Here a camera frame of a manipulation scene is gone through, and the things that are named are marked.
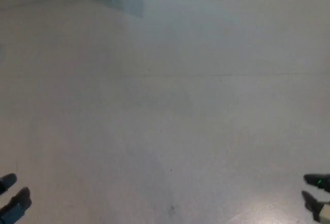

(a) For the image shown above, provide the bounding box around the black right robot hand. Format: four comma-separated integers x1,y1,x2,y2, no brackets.
301,173,330,223

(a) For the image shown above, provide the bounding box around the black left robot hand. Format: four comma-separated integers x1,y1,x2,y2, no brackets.
0,173,32,224

